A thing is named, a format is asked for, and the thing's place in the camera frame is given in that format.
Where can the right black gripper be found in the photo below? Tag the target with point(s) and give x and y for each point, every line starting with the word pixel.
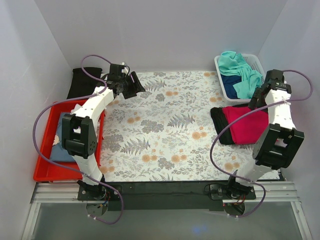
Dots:
pixel 258 97

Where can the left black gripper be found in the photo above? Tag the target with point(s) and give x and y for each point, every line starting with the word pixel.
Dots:
pixel 131 85

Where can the red t shirt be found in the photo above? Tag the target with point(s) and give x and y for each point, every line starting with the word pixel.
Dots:
pixel 247 130

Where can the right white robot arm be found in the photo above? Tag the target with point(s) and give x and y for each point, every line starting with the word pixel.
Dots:
pixel 279 141

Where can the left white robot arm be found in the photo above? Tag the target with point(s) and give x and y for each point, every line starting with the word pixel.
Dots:
pixel 78 133

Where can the dark blue t shirt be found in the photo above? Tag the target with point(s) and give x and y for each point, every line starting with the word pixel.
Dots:
pixel 228 83

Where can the black cloth right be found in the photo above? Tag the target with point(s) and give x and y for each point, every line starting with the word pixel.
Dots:
pixel 220 122

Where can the black cloth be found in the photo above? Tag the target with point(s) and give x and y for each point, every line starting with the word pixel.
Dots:
pixel 220 122
pixel 82 85

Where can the white plastic basket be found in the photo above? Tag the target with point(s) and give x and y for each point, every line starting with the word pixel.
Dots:
pixel 253 61

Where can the teal t shirt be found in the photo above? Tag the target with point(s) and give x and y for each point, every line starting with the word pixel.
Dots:
pixel 231 63

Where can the floral patterned mat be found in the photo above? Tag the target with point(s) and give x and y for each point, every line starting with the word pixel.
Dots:
pixel 166 133

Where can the black cloth back left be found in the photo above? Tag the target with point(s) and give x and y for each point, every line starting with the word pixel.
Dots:
pixel 82 85

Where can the folded white t shirt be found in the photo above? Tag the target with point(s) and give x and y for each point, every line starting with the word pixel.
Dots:
pixel 77 107

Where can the folded blue t shirt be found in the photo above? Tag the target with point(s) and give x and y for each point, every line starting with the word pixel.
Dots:
pixel 58 153

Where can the aluminium frame rail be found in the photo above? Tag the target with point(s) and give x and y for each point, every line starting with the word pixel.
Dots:
pixel 57 214

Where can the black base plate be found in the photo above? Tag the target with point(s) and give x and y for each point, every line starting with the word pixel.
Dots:
pixel 163 195

